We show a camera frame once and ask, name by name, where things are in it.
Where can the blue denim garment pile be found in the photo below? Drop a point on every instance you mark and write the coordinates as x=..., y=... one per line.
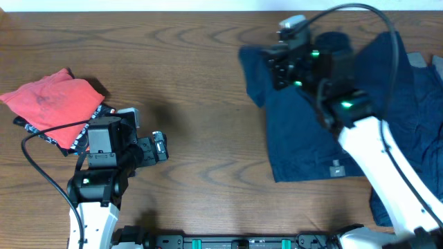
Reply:
x=415, y=120

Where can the dark navy shorts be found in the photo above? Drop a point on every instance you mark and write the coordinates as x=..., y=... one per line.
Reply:
x=299, y=148

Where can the folded red shirt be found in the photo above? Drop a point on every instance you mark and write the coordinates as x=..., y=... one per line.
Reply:
x=55, y=100

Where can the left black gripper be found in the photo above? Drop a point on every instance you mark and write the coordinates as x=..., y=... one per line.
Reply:
x=150, y=157

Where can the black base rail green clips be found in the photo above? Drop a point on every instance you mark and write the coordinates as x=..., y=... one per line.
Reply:
x=239, y=242

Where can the grey garment under pile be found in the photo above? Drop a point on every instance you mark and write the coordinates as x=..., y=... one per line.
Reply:
x=417, y=60

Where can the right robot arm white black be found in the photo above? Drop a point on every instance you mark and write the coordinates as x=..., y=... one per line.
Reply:
x=331, y=112

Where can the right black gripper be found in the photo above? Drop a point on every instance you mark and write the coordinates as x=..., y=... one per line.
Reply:
x=280, y=65

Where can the folded black printed shirt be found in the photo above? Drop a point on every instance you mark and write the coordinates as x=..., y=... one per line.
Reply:
x=80, y=143

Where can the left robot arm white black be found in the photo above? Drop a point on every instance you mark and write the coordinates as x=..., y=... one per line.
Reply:
x=115, y=153

